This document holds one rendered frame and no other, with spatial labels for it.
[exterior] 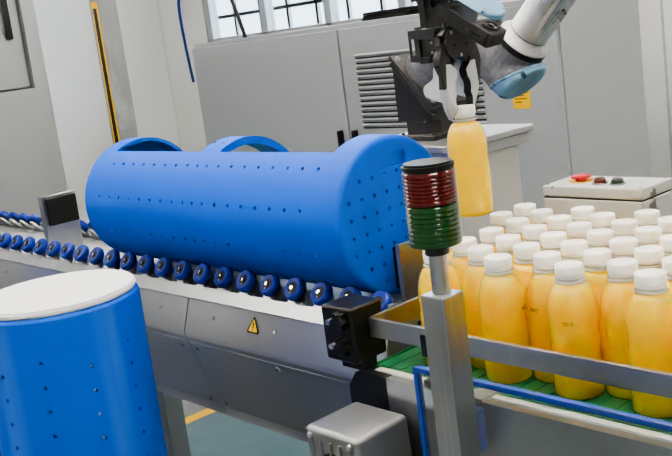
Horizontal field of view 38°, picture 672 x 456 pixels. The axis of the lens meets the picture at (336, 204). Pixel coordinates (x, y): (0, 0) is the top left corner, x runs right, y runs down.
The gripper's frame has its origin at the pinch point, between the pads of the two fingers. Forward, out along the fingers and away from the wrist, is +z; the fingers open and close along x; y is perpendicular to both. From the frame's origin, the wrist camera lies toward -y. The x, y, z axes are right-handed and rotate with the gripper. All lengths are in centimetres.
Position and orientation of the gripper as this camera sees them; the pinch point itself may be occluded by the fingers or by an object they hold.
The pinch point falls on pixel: (463, 110)
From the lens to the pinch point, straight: 160.0
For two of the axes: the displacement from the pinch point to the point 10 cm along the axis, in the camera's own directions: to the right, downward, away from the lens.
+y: -6.7, -0.5, 7.4
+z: 1.3, 9.7, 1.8
